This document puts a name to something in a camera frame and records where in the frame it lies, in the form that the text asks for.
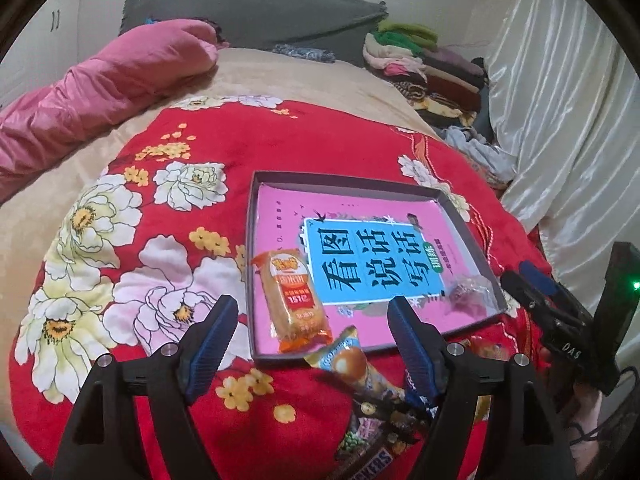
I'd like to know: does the white satin curtain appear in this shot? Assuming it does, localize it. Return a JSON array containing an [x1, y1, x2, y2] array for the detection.
[[482, 0, 640, 311]]

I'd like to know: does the blue patterned cloth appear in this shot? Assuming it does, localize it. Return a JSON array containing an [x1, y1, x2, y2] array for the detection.
[[272, 45, 336, 64]]

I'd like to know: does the orange rice cracker packet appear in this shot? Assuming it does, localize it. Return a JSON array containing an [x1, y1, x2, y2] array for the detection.
[[250, 249, 333, 353]]

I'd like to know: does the person's right hand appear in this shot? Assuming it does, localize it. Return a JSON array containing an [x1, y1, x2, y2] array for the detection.
[[569, 385, 608, 468]]

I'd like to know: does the grey headboard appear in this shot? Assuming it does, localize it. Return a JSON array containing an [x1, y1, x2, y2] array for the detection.
[[119, 0, 390, 68]]

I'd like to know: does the pile of folded clothes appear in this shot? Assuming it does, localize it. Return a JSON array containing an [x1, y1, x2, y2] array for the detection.
[[362, 20, 491, 128]]

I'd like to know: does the clear pastry packet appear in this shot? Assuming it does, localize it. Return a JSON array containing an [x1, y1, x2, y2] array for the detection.
[[447, 276, 496, 313]]

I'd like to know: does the brown chocolate bar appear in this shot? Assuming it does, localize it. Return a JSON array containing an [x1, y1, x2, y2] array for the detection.
[[352, 385, 431, 441], [337, 447, 398, 480]]

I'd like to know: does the yellow snack packet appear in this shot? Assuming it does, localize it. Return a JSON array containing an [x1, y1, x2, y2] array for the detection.
[[304, 326, 373, 386]]

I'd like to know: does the white grey garment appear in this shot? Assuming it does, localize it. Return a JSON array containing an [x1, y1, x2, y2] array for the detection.
[[440, 126, 516, 188]]

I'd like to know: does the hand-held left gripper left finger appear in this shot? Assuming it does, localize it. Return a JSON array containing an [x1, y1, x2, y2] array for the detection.
[[50, 295, 241, 480]]

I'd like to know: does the white wardrobe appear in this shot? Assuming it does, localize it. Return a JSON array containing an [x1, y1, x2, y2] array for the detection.
[[0, 0, 86, 106]]

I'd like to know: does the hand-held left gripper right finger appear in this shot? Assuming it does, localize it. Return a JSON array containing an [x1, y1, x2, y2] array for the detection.
[[387, 296, 583, 480]]

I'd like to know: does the red floral blanket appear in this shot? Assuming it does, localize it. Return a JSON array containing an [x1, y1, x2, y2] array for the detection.
[[10, 95, 556, 480]]

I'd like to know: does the dark cloth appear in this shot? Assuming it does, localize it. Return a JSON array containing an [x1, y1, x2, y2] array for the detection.
[[200, 16, 231, 51]]

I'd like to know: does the grey shallow cardboard box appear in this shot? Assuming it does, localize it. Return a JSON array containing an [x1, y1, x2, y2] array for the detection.
[[246, 170, 510, 361]]

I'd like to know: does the beige bed cover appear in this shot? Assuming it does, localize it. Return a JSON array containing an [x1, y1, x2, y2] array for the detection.
[[0, 47, 451, 461]]

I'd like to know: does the pink pillow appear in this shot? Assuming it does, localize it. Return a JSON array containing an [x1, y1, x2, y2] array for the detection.
[[0, 19, 221, 201]]

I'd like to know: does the pink book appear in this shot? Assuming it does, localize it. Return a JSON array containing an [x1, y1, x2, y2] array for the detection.
[[256, 185, 493, 353]]

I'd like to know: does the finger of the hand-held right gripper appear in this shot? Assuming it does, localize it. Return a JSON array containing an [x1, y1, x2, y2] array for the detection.
[[518, 260, 593, 326], [501, 270, 566, 342]]

